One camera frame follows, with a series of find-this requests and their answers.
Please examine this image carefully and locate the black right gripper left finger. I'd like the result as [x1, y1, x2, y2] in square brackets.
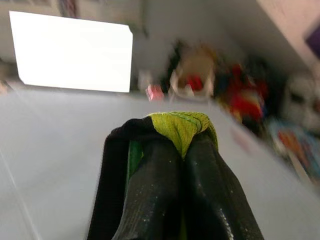
[112, 139, 187, 240]

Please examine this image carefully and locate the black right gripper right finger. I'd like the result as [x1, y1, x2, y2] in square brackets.
[184, 134, 265, 240]

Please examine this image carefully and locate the lime green garment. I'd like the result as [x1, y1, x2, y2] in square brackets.
[86, 111, 221, 240]

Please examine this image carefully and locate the small pink toy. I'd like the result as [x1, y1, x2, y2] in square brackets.
[146, 84, 165, 101]

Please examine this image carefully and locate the red toy bundle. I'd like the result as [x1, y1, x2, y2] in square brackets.
[219, 63, 268, 123]

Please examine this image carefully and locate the light blue plastic table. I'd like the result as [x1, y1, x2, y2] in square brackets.
[0, 83, 320, 240]

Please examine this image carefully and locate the white baby high chair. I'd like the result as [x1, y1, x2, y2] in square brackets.
[167, 47, 217, 103]

